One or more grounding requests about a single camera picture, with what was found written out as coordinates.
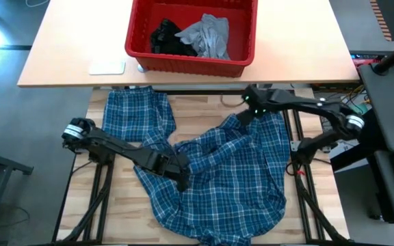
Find black crumpled garment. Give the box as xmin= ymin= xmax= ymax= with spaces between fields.
xmin=148 ymin=18 xmax=199 ymax=57

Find black side desk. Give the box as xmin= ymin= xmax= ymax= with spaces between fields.
xmin=358 ymin=63 xmax=394 ymax=153

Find blue plaid garment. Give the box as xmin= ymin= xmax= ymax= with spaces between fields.
xmin=133 ymin=111 xmax=291 ymax=246

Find red electronic device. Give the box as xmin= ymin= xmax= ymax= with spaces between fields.
xmin=350 ymin=53 xmax=382 ymax=68

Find yellow cable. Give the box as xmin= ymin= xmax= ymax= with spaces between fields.
xmin=340 ymin=85 xmax=371 ymax=107

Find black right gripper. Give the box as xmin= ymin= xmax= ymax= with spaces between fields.
xmin=236 ymin=87 xmax=276 ymax=126

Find white cardboard box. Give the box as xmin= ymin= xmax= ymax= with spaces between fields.
xmin=329 ymin=139 xmax=360 ymax=160

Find red plastic laundry bin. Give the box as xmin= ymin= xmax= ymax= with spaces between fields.
xmin=124 ymin=0 xmax=259 ymax=79

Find light wooden desk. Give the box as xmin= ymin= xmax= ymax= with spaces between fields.
xmin=17 ymin=0 xmax=361 ymax=88

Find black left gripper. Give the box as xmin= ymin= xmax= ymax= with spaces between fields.
xmin=148 ymin=152 xmax=191 ymax=193

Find blue plaid pajama pants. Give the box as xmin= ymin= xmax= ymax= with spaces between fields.
xmin=101 ymin=85 xmax=178 ymax=143

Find black aluminium table frame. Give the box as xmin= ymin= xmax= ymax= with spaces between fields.
xmin=51 ymin=85 xmax=355 ymax=246

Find grey crumpled garment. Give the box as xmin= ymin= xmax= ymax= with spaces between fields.
xmin=174 ymin=13 xmax=232 ymax=61

